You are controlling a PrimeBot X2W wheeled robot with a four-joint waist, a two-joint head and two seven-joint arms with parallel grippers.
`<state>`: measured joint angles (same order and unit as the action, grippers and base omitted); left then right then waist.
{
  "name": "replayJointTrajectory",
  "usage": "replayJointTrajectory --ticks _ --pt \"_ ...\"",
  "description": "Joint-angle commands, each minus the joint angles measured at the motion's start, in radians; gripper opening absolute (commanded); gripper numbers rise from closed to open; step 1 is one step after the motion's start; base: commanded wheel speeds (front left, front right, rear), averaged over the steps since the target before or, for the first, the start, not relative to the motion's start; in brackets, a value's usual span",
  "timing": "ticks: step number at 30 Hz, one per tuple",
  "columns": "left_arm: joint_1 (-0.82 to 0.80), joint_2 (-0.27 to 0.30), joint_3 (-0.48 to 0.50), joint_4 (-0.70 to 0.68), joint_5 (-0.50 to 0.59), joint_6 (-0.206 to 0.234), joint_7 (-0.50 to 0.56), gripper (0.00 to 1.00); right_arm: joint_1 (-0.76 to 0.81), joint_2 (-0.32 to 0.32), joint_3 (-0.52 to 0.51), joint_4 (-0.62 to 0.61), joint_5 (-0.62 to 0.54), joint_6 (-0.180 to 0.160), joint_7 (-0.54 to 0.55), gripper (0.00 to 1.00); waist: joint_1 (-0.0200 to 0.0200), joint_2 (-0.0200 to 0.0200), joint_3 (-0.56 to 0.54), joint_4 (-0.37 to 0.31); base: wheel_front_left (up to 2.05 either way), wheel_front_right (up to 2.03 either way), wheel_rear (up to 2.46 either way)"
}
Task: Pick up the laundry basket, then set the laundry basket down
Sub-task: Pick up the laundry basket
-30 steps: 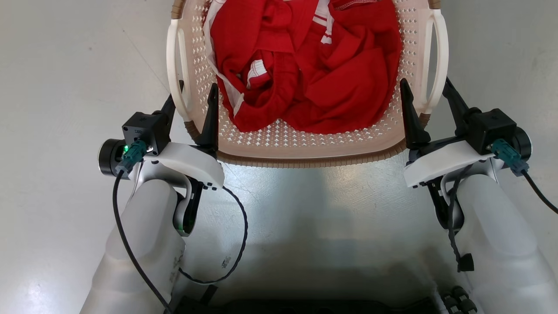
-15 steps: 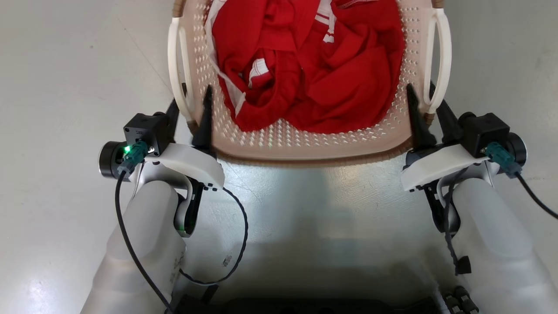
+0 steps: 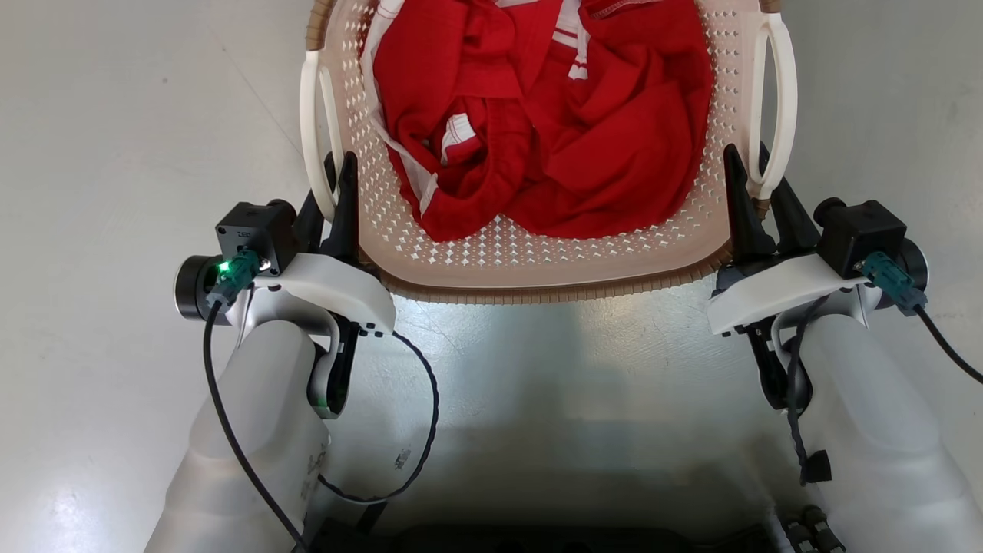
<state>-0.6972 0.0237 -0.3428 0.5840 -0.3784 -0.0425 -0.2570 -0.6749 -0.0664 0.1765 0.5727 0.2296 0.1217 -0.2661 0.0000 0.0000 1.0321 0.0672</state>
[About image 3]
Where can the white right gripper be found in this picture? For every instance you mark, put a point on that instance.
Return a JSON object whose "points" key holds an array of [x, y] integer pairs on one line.
{"points": [[776, 288]]}

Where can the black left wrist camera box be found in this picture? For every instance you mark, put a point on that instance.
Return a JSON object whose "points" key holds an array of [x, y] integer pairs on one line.
{"points": [[257, 230]]}

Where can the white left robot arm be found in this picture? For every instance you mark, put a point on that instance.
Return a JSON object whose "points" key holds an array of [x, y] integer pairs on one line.
{"points": [[261, 399]]}

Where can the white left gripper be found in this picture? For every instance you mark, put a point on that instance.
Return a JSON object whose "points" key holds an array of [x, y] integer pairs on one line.
{"points": [[338, 288]]}

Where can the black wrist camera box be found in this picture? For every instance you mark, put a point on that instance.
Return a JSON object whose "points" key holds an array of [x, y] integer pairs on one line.
{"points": [[257, 230], [864, 230]]}

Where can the beige perforated plastic laundry basket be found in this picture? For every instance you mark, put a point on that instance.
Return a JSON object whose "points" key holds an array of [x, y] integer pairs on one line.
{"points": [[537, 263]]}

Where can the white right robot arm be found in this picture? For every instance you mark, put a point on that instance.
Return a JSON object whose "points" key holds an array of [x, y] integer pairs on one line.
{"points": [[868, 415]]}

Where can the red garment with white trim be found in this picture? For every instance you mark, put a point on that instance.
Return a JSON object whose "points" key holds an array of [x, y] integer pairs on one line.
{"points": [[607, 153]]}

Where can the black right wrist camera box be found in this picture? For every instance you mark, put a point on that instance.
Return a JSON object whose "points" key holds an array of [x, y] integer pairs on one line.
{"points": [[864, 230]]}

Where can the dark robot base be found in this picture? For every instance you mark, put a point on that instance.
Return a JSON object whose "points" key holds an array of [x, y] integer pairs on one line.
{"points": [[537, 541]]}

